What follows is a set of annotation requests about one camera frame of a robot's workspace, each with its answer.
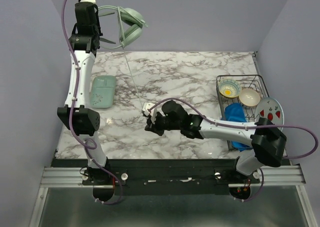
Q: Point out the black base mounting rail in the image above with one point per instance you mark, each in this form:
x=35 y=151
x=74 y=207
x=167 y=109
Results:
x=159 y=177

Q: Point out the patterned yellow centre bowl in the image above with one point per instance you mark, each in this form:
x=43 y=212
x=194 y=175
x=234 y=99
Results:
x=229 y=88

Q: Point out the mint green wired headphones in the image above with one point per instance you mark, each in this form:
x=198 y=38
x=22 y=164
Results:
x=130 y=23

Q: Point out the blue plate with red fruit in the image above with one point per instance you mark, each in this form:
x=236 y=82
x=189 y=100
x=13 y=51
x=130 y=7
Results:
x=270 y=109

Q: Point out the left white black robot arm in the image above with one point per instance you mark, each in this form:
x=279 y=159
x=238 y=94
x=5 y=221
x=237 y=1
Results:
x=77 y=114

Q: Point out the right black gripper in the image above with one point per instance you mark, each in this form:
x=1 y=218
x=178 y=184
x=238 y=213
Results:
x=155 y=123

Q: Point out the black wire dish rack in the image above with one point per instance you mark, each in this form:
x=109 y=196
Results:
x=251 y=81

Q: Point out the blue cloth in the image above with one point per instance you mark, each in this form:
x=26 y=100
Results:
x=235 y=113

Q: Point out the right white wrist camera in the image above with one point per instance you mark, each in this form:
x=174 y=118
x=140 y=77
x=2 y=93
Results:
x=150 y=111

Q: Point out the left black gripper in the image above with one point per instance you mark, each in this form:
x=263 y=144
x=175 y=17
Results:
x=99 y=33

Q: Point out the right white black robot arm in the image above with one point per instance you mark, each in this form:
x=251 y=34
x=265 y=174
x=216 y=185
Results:
x=266 y=142

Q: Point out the aluminium extrusion frame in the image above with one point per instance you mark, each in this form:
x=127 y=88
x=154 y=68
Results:
x=283 y=176

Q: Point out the cream plain bowl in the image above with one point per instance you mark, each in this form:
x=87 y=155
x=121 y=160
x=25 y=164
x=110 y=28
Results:
x=249 y=97

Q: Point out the mint green rectangular tray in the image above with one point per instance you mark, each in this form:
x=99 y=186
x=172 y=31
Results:
x=103 y=91

